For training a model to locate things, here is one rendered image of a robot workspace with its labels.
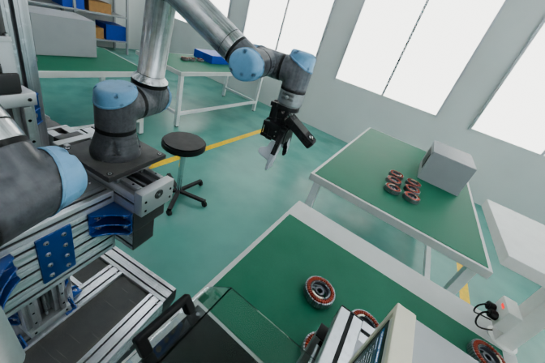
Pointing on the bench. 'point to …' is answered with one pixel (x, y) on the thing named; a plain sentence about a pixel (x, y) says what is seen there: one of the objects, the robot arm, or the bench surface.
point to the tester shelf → (344, 337)
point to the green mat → (319, 254)
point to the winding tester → (412, 342)
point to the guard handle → (160, 324)
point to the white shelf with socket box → (533, 246)
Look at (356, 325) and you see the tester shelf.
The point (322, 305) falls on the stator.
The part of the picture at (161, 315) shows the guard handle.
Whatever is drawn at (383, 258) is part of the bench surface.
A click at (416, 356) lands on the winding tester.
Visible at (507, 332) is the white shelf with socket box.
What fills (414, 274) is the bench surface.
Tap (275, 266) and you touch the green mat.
